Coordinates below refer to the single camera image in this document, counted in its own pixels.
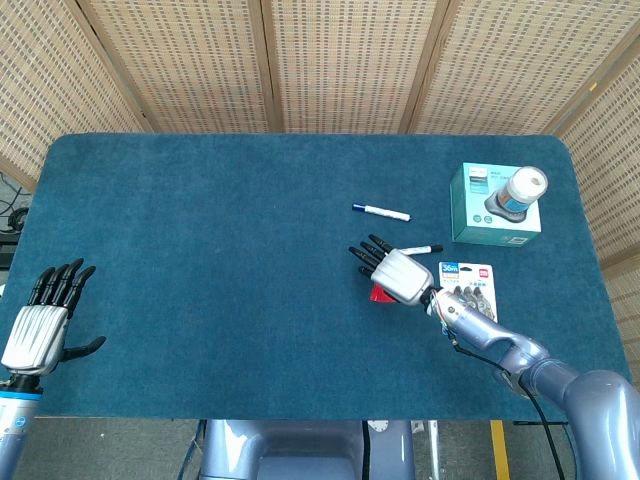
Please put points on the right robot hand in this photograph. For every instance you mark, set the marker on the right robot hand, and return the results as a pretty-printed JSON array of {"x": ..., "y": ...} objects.
[{"x": 400, "y": 275}]

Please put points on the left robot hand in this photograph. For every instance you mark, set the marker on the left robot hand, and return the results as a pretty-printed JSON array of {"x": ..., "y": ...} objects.
[{"x": 37, "y": 332}]

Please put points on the small red object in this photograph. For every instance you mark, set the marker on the small red object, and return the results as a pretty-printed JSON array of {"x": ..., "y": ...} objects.
[{"x": 379, "y": 295}]

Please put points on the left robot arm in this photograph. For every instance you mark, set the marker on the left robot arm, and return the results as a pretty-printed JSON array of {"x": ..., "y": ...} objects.
[{"x": 15, "y": 425}]

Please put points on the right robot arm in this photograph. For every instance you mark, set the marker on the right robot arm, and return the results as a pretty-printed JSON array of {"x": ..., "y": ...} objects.
[{"x": 525, "y": 360}]

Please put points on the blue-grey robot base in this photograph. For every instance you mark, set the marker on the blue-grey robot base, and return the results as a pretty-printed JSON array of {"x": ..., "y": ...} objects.
[{"x": 300, "y": 450}]

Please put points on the correction tape blister pack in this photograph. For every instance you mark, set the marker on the correction tape blister pack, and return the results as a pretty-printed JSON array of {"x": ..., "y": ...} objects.
[{"x": 470, "y": 285}]

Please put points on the black-capped white marker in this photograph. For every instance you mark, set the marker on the black-capped white marker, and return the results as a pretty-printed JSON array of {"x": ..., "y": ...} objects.
[{"x": 422, "y": 249}]

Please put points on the blue-capped white marker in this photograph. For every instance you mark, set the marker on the blue-capped white marker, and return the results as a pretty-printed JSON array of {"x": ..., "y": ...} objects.
[{"x": 382, "y": 212}]

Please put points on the teal and white box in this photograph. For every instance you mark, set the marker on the teal and white box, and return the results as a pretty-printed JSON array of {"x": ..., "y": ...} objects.
[{"x": 487, "y": 220}]

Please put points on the white-lidded bottle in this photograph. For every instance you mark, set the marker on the white-lidded bottle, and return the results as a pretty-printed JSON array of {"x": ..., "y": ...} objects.
[{"x": 520, "y": 192}]

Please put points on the blue felt table mat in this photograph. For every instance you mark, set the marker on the blue felt table mat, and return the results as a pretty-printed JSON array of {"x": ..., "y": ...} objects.
[{"x": 225, "y": 300}]

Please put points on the woven bamboo folding screen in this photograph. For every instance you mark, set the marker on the woven bamboo folding screen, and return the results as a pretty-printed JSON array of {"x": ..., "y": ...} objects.
[{"x": 320, "y": 65}]

